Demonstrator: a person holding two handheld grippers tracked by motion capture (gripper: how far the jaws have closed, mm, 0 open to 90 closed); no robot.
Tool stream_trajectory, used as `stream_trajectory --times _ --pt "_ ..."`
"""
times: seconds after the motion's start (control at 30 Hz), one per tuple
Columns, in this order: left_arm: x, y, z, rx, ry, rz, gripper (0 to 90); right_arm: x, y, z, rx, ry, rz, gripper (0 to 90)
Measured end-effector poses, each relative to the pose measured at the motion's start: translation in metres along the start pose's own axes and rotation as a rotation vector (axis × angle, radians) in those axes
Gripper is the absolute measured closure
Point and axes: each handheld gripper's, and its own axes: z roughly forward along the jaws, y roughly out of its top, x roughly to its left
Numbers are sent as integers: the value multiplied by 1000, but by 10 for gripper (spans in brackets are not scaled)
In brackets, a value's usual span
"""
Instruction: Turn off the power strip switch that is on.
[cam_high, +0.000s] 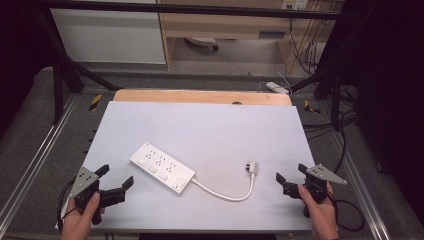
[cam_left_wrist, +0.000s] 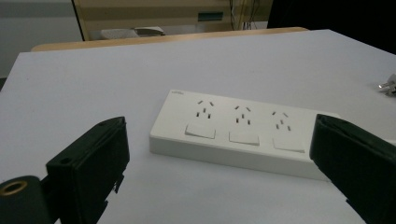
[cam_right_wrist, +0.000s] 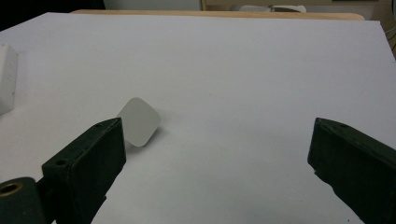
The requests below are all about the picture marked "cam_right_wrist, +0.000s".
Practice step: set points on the white box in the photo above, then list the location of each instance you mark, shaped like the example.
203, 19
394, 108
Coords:
7, 79

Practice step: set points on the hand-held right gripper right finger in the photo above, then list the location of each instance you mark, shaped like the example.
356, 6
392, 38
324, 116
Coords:
355, 169

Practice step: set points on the white rounded square block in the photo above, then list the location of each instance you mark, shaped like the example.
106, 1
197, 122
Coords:
140, 121

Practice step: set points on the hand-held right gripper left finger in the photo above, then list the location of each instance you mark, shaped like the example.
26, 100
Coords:
84, 168

